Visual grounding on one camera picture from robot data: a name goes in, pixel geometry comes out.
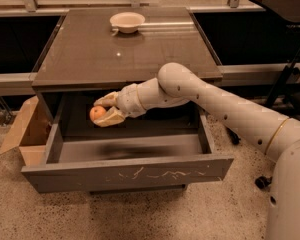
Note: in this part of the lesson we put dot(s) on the brown cardboard box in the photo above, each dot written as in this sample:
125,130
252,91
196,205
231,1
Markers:
28,133

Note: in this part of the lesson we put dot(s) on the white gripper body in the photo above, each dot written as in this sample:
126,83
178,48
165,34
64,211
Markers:
129,100

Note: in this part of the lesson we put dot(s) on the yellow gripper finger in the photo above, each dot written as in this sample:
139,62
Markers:
108,100
112,117

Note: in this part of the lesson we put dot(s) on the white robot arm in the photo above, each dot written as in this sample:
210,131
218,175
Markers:
274,134

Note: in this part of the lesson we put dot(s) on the white ceramic bowl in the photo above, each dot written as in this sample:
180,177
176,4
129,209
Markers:
127,22

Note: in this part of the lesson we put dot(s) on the black office chair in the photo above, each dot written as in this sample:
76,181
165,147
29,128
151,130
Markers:
263,182

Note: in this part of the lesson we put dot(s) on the orange fruit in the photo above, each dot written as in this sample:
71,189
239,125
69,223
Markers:
96,112

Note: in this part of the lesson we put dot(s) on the grey cabinet with glass top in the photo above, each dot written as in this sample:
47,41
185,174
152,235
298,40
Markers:
89,54

